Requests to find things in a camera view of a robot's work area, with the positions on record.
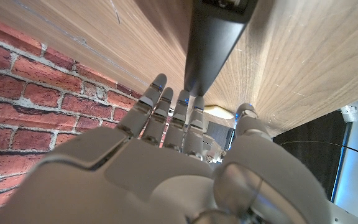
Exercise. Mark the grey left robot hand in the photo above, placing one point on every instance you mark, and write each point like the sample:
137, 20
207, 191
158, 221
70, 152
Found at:
213, 152

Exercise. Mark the black stapler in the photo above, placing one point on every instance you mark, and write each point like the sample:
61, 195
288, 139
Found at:
213, 46

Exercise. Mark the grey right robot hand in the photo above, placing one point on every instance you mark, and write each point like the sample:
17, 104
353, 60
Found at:
135, 180

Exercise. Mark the red brick printed backdrop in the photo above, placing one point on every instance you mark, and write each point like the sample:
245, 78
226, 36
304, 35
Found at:
26, 102

